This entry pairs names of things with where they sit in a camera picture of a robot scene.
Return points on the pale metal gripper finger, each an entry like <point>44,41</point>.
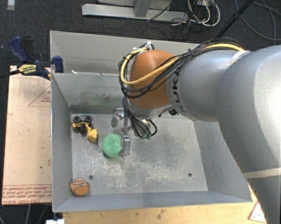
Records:
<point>126,145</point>

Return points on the green round sponge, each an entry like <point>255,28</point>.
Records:
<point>111,146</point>

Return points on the yellow toy loader vehicle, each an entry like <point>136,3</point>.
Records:
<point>84,126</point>

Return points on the grey metal bin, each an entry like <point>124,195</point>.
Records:
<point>152,170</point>

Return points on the brown round toy pastry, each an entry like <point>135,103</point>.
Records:
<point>79,187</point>

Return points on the brown cardboard board red print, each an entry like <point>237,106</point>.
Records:
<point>27,136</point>

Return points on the black cylinder on white bracket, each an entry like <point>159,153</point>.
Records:
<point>174,112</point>

